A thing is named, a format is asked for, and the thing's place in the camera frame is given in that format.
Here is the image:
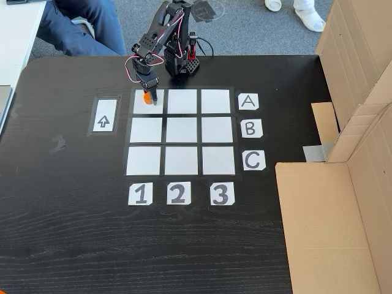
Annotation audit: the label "paper sheet number 2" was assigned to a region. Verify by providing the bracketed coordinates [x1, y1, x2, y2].
[166, 181, 192, 206]

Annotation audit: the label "black floor tape patch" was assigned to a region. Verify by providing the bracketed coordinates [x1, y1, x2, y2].
[190, 0, 226, 24]

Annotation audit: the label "brown cardboard box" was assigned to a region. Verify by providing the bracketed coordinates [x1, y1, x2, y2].
[274, 103, 392, 294]
[311, 0, 392, 164]

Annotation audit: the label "white arrow paper sheet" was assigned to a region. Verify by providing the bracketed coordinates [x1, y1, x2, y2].
[91, 98, 119, 133]

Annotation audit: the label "black power cable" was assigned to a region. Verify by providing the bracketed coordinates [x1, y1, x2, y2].
[195, 36, 216, 58]

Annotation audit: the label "red black bar clamp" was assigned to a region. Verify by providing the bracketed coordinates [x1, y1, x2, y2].
[187, 31, 199, 61]

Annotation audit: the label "paper sheet letter C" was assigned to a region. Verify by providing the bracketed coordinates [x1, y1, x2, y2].
[242, 149, 266, 172]

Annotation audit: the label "white side table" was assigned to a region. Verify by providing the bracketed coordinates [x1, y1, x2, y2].
[0, 0, 48, 89]

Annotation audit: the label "person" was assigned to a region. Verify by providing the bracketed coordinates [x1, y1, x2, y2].
[35, 0, 127, 58]

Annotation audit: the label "paper sheet letter A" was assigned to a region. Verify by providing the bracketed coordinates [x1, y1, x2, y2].
[238, 93, 260, 111]

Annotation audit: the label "paper sheet number 1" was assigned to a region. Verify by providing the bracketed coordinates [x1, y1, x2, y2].
[127, 183, 153, 206]

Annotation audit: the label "paper sheet letter B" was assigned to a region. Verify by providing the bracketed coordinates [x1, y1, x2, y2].
[241, 119, 264, 139]

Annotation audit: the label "grey flat panel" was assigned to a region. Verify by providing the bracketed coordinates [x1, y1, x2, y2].
[0, 85, 15, 136]

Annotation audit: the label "person's foot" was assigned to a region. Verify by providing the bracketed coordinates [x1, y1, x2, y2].
[293, 0, 326, 32]
[264, 0, 282, 13]

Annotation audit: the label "white chair frame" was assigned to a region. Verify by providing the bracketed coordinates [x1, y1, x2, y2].
[70, 16, 96, 39]

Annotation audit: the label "crumpled clear tape bits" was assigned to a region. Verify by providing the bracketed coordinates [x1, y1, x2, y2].
[48, 134, 67, 155]

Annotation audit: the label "paper sheet number 3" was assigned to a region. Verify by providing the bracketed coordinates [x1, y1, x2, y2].
[209, 181, 236, 206]

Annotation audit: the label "white nine-square grid sheet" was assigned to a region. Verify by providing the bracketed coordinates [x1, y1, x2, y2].
[124, 86, 243, 178]

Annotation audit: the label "grey tape strip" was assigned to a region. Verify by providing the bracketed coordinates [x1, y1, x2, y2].
[302, 141, 334, 164]

